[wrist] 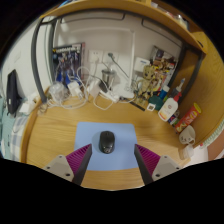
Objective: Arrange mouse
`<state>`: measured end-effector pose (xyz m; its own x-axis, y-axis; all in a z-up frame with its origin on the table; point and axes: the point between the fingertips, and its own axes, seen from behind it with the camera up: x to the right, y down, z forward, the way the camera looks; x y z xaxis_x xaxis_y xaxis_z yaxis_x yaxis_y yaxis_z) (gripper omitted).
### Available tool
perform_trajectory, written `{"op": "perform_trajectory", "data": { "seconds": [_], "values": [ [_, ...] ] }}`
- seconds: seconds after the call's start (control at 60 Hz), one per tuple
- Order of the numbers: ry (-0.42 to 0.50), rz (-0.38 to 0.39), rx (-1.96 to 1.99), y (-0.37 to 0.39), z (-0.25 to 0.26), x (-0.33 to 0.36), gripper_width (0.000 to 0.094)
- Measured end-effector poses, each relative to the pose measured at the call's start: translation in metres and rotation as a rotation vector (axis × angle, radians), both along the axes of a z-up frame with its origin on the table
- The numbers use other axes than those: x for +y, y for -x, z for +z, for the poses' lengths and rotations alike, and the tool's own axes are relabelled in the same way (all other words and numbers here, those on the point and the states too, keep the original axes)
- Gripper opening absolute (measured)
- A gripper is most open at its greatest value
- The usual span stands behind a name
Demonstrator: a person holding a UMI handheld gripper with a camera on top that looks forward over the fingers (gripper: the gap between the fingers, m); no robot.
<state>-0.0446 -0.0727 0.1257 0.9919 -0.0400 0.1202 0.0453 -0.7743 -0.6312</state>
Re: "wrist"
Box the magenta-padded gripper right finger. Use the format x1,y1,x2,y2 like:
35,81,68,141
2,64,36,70
133,143,184,186

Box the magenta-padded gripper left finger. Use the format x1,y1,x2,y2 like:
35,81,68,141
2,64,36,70
42,143,93,187

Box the black computer mouse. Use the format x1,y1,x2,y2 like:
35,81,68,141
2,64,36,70
98,130,116,154

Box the light blue mouse pad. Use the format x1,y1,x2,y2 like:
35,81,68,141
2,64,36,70
73,121,142,172

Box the white mug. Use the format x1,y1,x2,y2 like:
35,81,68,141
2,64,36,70
178,124,197,146

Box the red snack canister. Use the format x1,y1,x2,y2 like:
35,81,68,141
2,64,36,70
174,102,203,134

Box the white pump lotion bottle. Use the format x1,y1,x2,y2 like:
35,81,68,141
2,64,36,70
157,91,183,123

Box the plaid bedding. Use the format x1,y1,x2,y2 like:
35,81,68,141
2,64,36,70
0,96,29,161

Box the clear snack bag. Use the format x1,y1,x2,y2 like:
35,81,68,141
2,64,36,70
37,102,49,116

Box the teal round container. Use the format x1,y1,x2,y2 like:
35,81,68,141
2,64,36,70
148,94,165,112

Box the white tissue box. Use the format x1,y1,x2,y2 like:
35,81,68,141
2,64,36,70
18,93,39,116

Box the blue bottle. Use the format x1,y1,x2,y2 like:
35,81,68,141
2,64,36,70
159,84,170,101

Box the dark nozzle-top bottle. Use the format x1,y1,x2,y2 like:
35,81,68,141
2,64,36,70
168,78,187,101

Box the clear plastic lidded cup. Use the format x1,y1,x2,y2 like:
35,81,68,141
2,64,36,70
48,81,66,101

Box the white multi-port charger block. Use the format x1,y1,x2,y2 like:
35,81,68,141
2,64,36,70
67,81,81,98

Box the large white power adapter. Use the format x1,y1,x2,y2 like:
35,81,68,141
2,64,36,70
85,77,101,98

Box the black hanging bag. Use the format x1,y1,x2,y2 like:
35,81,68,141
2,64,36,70
6,69,23,116

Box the white power strip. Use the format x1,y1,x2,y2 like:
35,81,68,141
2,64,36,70
99,89,120,104

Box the tan robot figure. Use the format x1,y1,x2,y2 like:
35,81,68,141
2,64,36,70
134,64,158,108

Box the black power adapter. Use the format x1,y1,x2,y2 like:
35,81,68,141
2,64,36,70
98,79,109,94

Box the dark blue robot kit box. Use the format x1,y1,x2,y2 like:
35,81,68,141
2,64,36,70
51,42,87,84

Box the tangled white cables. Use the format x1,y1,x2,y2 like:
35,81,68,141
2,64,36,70
46,64,138,111

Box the white wall box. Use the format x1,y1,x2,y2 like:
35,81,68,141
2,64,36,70
133,56,151,73

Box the black cable with plug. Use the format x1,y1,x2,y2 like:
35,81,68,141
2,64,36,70
107,52,131,79

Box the white wall socket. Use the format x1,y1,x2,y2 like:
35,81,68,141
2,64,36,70
102,50,119,64
88,49,104,64

